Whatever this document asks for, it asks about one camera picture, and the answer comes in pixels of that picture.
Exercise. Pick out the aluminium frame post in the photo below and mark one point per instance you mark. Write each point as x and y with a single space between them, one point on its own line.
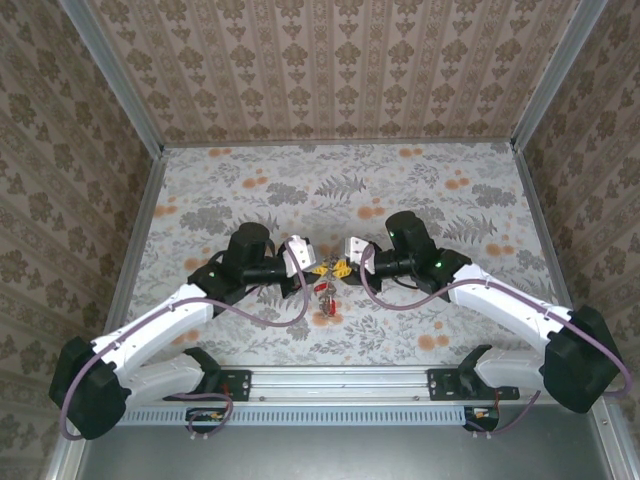
557 80
115 80

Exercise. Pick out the silver keyring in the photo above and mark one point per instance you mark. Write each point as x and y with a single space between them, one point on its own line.
331 260

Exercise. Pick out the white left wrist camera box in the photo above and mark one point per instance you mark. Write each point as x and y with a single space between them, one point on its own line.
298 252

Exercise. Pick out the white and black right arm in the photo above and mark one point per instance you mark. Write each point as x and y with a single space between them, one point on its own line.
500 295

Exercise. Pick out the grey metal panel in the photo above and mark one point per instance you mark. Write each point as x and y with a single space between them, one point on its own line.
350 452

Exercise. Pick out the silver metal key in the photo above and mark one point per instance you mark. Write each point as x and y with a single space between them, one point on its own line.
329 312

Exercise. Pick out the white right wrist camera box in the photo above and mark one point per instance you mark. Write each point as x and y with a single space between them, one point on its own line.
356 247

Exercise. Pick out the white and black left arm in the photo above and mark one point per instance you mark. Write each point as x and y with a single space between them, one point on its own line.
160 315

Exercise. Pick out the aluminium table edge rail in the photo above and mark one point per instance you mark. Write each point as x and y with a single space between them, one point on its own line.
540 225
137 240
340 145

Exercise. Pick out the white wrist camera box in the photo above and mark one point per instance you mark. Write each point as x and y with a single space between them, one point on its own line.
298 252
356 247

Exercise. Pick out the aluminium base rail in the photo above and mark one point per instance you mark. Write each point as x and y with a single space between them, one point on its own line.
325 385

